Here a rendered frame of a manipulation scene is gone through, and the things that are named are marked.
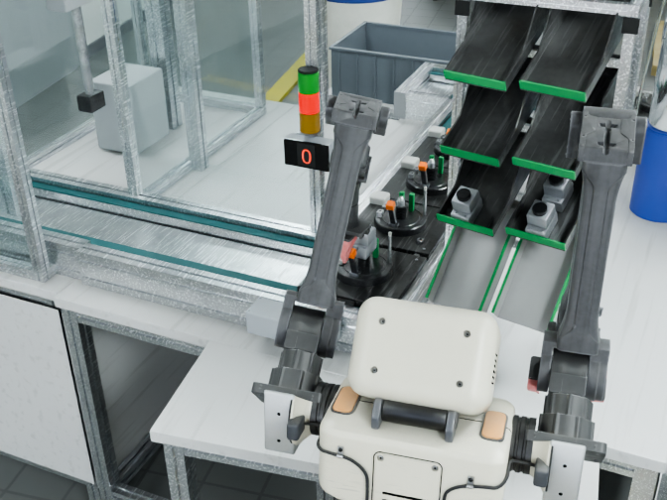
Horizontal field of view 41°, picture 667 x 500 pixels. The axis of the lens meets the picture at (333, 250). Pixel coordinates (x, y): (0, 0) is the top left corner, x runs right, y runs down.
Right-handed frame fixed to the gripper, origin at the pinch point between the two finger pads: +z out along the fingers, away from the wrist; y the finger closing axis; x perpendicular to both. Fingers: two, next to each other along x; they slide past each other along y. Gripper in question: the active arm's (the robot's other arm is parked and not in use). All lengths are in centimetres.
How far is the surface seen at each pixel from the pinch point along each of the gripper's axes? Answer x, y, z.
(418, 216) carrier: -37.6, -4.9, 5.6
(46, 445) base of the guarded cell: 10, 92, 81
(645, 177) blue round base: -83, -57, 3
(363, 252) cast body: -6.7, -1.9, 1.3
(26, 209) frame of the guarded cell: 11, 82, -1
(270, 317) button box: 14.3, 12.1, 10.8
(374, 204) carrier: -43.0, 9.4, 7.5
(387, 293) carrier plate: -3.7, -9.3, 8.9
